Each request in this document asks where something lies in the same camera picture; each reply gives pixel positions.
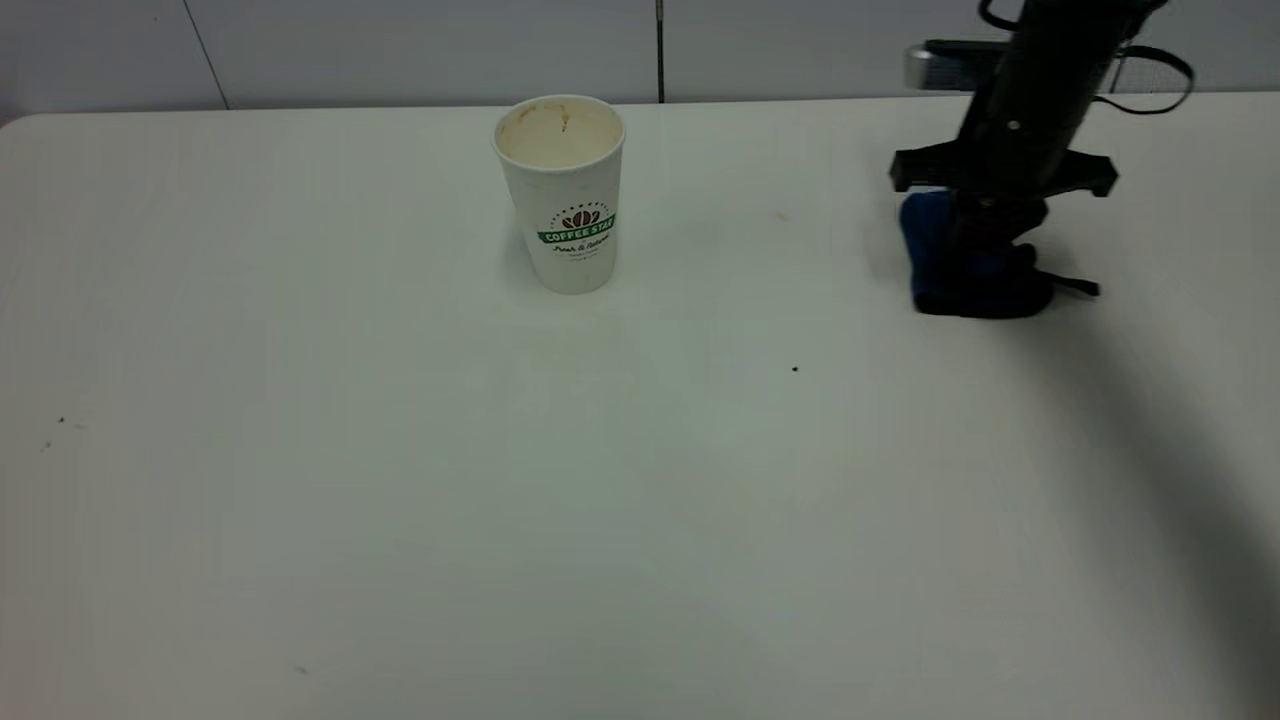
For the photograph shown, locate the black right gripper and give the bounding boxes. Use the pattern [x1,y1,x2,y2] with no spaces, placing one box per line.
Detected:
[889,0,1119,286]

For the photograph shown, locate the blue black-edged cleaning cloth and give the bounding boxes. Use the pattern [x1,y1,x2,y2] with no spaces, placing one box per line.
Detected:
[898,190,1101,319]

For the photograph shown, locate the white paper coffee cup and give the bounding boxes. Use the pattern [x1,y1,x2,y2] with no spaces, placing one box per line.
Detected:
[491,95,627,295]

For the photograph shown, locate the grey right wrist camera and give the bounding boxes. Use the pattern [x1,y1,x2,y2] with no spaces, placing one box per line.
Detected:
[905,41,1004,92]

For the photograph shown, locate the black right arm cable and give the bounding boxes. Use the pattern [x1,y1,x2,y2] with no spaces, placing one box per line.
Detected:
[978,0,1196,117]

